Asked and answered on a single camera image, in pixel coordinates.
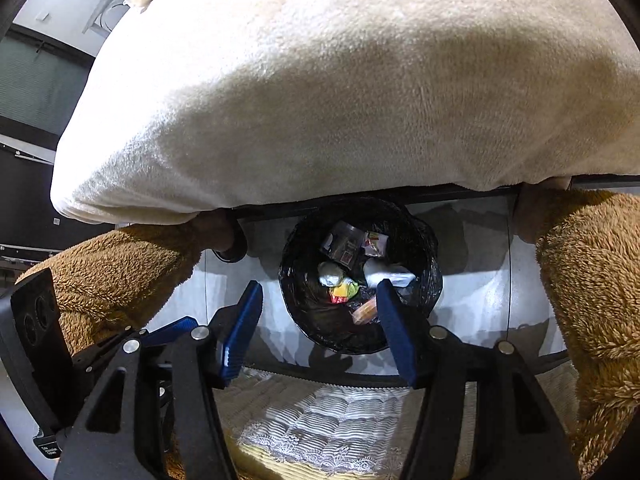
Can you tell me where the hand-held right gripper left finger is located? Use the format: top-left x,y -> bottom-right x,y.
52,280 -> 265,480

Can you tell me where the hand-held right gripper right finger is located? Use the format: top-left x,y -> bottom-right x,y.
375,279 -> 583,480

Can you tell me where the clear plastic cup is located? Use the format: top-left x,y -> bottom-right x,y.
320,220 -> 366,267

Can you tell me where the dark glass door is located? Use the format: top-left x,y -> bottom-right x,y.
0,25 -> 97,273

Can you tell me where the small white red wrapper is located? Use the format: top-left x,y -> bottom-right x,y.
362,230 -> 389,259

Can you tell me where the white striped lace mat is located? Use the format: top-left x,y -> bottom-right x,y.
214,366 -> 478,477

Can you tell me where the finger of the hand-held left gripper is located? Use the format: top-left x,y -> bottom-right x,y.
72,316 -> 201,377

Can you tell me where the person's left leg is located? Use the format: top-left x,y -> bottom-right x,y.
17,207 -> 248,358

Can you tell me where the person's leg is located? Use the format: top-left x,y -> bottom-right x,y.
17,207 -> 248,358
515,177 -> 640,480

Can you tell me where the beige fleece blanket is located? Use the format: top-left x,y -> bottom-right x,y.
50,0 -> 640,226

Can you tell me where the blue white packet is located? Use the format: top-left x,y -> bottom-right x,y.
362,257 -> 418,291

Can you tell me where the white desk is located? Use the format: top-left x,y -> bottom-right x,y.
82,0 -> 136,36

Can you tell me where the bin with black bag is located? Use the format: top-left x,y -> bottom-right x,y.
277,197 -> 445,356

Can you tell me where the yellow wrapper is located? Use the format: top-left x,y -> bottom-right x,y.
330,281 -> 359,304

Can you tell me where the person's right leg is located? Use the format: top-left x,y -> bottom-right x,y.
515,177 -> 640,480

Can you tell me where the pink wrapper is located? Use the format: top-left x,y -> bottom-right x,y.
350,297 -> 381,325

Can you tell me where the white plastic bag ball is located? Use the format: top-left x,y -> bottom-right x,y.
318,261 -> 351,287

